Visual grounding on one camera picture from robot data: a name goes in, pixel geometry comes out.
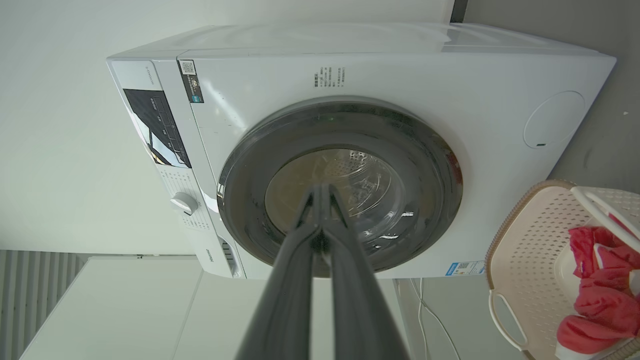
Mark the blue energy label sticker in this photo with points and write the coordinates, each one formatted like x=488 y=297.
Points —
x=465 y=268

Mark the round white filter cover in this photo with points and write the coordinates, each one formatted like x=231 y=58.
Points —
x=554 y=119

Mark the washer door glass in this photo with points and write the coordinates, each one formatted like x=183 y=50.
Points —
x=240 y=200

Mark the red and white garment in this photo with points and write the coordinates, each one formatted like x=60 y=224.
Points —
x=605 y=300

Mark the black baseboard strip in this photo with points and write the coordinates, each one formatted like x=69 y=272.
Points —
x=458 y=10

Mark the black QR code sticker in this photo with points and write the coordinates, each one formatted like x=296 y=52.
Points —
x=191 y=82

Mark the black control display panel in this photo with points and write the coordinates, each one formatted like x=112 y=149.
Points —
x=160 y=125

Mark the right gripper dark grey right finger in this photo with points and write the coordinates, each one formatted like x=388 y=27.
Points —
x=355 y=290

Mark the white front-load washing machine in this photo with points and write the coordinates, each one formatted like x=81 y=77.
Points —
x=450 y=75

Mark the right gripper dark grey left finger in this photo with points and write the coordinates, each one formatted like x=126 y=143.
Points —
x=290 y=280

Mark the white control knob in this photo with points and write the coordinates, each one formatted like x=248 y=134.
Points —
x=184 y=203

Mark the grey slatted radiator panel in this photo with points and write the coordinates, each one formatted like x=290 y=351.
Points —
x=35 y=300

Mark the beige perforated laundry basket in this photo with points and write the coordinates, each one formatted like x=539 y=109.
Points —
x=530 y=260

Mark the white cabinet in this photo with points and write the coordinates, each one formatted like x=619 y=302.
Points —
x=125 y=310

